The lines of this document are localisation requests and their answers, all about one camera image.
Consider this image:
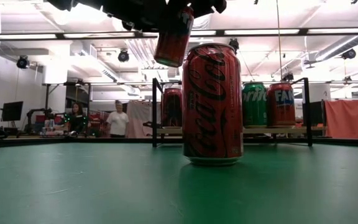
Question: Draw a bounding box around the red Coke Zero can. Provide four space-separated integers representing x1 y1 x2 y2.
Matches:
181 42 245 166

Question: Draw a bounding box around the red Fanta can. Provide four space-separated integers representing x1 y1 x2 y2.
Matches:
265 82 296 128
153 5 195 68

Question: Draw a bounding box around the black box monitor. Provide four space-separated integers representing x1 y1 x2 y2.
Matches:
1 101 24 122

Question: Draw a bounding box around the person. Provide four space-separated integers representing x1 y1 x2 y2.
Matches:
106 99 130 138
63 101 90 136

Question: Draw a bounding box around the wooden shelf with black frame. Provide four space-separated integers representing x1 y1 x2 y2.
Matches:
152 77 328 149

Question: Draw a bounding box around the green Sprite can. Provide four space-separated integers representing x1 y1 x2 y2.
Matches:
242 82 269 128

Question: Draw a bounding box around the red cola can black figure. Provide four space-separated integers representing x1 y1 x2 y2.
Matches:
161 88 183 129

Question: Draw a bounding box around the black monitor screen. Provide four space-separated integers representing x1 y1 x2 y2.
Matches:
302 101 326 127

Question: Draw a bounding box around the white cloth banner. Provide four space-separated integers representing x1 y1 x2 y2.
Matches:
126 100 163 139

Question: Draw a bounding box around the red bin rack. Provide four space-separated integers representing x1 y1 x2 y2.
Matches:
88 111 108 138

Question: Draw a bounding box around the thin hanging cable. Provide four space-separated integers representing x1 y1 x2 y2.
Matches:
275 0 284 80

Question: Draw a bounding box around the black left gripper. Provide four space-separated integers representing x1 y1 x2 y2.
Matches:
103 0 228 32

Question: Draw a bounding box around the black overhead frame beam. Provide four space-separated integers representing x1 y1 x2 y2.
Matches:
0 27 358 40

